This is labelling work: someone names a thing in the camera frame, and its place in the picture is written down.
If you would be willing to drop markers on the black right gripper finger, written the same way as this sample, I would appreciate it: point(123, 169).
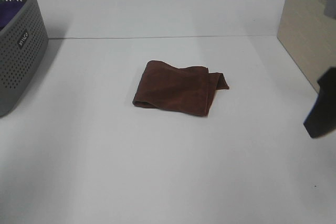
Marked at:
point(321, 119)

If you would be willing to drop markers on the brown towel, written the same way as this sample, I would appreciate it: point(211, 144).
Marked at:
point(188, 90)

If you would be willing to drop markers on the beige storage box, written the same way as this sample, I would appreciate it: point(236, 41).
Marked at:
point(308, 36)

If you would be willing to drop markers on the grey perforated laundry basket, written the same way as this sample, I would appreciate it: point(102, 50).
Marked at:
point(24, 41)

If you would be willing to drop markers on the purple cloth in basket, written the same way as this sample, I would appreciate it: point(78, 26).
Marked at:
point(8, 10)

